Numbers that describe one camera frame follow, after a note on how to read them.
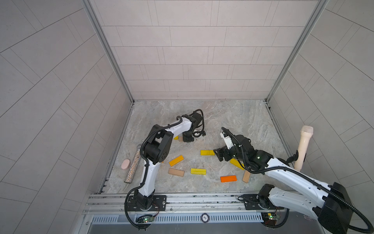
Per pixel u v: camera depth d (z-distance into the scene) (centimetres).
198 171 81
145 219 66
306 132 64
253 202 71
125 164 83
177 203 72
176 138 61
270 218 68
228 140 68
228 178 79
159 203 70
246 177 80
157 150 53
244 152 57
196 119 81
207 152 89
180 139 93
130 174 77
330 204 39
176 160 87
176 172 81
